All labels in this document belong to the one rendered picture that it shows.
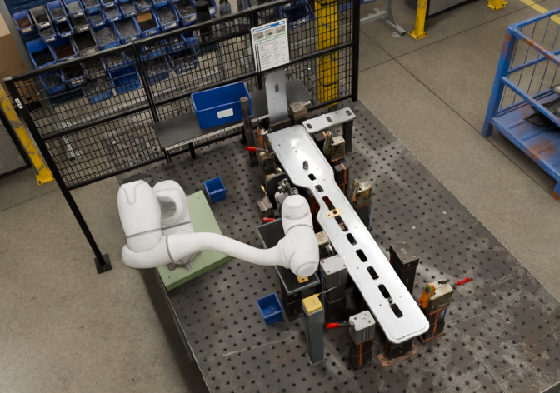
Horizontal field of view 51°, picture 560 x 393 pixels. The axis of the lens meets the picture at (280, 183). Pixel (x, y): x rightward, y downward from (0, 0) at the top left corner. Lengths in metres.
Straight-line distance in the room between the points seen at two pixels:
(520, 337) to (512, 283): 0.28
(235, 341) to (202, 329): 0.17
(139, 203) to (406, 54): 3.77
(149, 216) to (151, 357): 1.65
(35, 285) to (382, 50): 3.49
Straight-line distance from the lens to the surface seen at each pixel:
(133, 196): 2.17
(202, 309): 2.93
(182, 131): 3.29
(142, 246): 2.16
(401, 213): 3.21
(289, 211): 2.04
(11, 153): 4.71
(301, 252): 1.97
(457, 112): 4.93
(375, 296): 2.55
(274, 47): 3.35
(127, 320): 3.84
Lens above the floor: 3.17
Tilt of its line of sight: 47 degrees down
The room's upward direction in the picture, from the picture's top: 6 degrees counter-clockwise
